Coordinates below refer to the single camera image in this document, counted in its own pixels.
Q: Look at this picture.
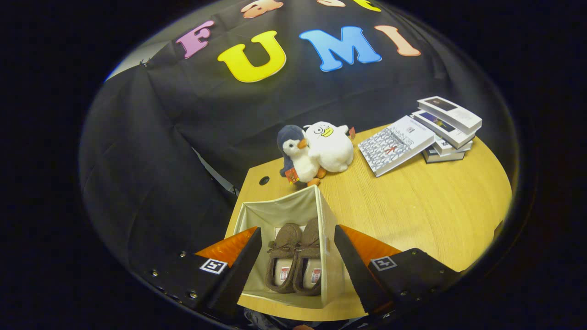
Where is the white book blue photo cover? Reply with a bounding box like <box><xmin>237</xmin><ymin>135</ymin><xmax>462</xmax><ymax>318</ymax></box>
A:
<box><xmin>410</xmin><ymin>110</ymin><xmax>476</xmax><ymax>149</ymax></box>

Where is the white duck plush toy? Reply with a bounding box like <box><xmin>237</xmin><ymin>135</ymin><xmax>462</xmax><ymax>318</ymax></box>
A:
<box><xmin>303</xmin><ymin>121</ymin><xmax>356</xmax><ymax>173</ymax></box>

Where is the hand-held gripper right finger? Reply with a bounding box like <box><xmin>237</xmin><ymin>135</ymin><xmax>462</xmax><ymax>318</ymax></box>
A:
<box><xmin>333</xmin><ymin>225</ymin><xmax>461</xmax><ymax>320</ymax></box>

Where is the white book dark photo cover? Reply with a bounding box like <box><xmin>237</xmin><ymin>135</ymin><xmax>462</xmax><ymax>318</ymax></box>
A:
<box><xmin>416</xmin><ymin>96</ymin><xmax>483</xmax><ymax>135</ymax></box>

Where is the beige fabric storage box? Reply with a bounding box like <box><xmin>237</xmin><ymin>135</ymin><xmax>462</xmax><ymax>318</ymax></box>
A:
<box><xmin>233</xmin><ymin>185</ymin><xmax>345</xmax><ymax>308</ymax></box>

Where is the grey patterned cover book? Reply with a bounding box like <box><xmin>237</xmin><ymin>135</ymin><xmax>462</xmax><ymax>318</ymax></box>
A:
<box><xmin>357</xmin><ymin>115</ymin><xmax>436</xmax><ymax>178</ymax></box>

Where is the thin white book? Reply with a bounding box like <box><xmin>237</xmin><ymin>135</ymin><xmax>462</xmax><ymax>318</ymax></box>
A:
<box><xmin>431</xmin><ymin>137</ymin><xmax>474</xmax><ymax>155</ymax></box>

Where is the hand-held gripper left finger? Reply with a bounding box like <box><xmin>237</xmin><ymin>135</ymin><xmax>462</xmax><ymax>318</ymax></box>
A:
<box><xmin>139</xmin><ymin>228</ymin><xmax>263</xmax><ymax>321</ymax></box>

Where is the grey penguin plush toy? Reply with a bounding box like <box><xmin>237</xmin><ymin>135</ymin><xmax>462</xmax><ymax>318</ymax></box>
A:
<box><xmin>277</xmin><ymin>125</ymin><xmax>327</xmax><ymax>187</ymax></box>

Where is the brown moccasin shoe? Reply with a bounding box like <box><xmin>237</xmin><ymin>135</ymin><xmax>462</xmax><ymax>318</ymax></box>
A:
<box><xmin>293</xmin><ymin>218</ymin><xmax>321</xmax><ymax>296</ymax></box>
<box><xmin>265</xmin><ymin>223</ymin><xmax>303</xmax><ymax>294</ymax></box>

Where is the black backdrop cloth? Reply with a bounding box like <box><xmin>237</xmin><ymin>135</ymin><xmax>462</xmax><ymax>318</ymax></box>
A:
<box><xmin>79</xmin><ymin>0</ymin><xmax>519</xmax><ymax>275</ymax></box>

